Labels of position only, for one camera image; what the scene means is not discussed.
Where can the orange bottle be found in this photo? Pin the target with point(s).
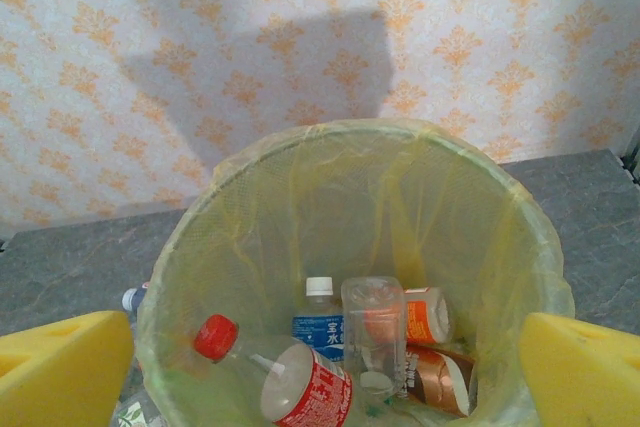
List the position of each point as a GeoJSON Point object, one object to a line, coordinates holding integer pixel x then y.
{"type": "Point", "coordinates": [425, 319]}

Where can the bin with yellow-green liner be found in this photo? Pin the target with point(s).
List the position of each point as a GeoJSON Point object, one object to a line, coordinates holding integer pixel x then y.
{"type": "Point", "coordinates": [350, 207]}

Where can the copper brown label bottle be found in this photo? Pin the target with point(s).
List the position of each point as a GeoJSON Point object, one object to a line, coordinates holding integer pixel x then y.
{"type": "Point", "coordinates": [440, 377]}

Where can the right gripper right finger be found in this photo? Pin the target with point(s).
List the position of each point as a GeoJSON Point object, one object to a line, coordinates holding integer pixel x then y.
{"type": "Point", "coordinates": [590, 377]}

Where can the plain clear plastic bottle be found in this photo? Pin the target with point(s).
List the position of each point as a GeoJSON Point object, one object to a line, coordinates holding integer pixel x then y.
{"type": "Point", "coordinates": [375, 337]}

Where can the red label bottle red cap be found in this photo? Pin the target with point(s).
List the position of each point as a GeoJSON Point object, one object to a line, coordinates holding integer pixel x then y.
{"type": "Point", "coordinates": [315, 392]}

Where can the clear bottle white cap bluish neck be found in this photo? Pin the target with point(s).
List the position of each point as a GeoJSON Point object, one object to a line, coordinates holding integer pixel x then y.
{"type": "Point", "coordinates": [131, 299]}

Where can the aluminium side rail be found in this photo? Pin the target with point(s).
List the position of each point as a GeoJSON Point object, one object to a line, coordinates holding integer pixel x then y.
{"type": "Point", "coordinates": [634, 169]}

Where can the white green label bottle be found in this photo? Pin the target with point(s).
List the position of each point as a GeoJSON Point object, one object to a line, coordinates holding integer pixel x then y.
{"type": "Point", "coordinates": [135, 412]}

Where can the aluminium frame post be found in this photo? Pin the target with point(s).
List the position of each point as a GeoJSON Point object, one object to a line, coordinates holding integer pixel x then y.
{"type": "Point", "coordinates": [637, 139]}

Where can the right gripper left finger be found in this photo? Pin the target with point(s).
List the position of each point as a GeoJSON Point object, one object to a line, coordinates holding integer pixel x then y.
{"type": "Point", "coordinates": [55, 377]}

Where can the blue label bottle white cap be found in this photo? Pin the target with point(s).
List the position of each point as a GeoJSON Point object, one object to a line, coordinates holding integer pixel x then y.
{"type": "Point", "coordinates": [315, 332]}

